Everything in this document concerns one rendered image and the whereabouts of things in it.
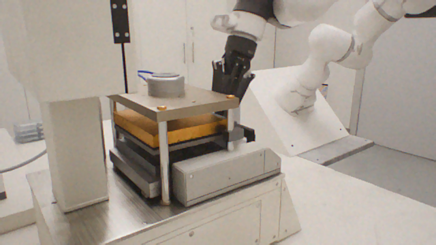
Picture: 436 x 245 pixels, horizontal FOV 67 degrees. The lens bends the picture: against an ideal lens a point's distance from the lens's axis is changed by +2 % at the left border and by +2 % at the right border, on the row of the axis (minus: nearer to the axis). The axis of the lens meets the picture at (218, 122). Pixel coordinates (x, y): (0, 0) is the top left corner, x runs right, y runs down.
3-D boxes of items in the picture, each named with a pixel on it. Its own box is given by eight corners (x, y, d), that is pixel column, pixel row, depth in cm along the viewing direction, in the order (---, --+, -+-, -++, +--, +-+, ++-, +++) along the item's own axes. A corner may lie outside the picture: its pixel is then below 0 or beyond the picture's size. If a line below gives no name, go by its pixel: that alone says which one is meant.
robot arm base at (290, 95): (300, 82, 157) (320, 63, 147) (318, 114, 150) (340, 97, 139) (266, 82, 145) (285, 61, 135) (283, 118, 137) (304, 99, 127)
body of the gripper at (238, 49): (240, 33, 73) (229, 73, 74) (266, 45, 78) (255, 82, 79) (220, 33, 79) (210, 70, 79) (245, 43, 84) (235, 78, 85)
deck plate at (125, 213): (61, 265, 46) (60, 259, 46) (25, 176, 73) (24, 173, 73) (285, 177, 72) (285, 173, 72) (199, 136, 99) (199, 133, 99)
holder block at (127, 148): (155, 179, 61) (154, 166, 60) (117, 148, 76) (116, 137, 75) (225, 158, 70) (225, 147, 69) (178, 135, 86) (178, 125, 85)
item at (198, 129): (153, 156, 59) (150, 105, 56) (112, 126, 76) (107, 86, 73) (227, 137, 69) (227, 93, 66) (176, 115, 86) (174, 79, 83)
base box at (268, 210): (76, 358, 52) (64, 263, 47) (37, 236, 80) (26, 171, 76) (302, 230, 82) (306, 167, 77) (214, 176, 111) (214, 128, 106)
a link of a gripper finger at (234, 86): (232, 62, 81) (236, 64, 82) (221, 105, 82) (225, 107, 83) (242, 64, 78) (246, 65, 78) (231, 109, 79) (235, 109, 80)
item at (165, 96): (124, 171, 53) (116, 92, 49) (74, 126, 77) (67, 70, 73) (238, 141, 67) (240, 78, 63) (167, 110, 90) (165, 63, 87)
